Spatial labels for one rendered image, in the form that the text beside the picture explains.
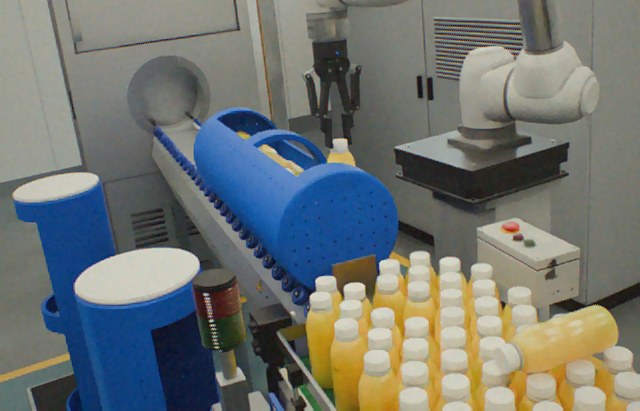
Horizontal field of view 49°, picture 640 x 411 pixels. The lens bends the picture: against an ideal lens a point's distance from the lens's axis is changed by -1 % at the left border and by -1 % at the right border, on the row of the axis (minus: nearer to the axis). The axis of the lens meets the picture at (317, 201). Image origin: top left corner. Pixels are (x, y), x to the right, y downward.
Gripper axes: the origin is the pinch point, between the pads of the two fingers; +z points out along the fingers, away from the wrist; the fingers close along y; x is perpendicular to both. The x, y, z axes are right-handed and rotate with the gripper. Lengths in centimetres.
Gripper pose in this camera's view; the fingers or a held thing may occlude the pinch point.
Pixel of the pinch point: (337, 131)
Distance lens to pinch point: 158.8
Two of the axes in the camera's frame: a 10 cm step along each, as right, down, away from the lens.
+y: -9.3, 2.1, -3.1
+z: 1.0, 9.4, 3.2
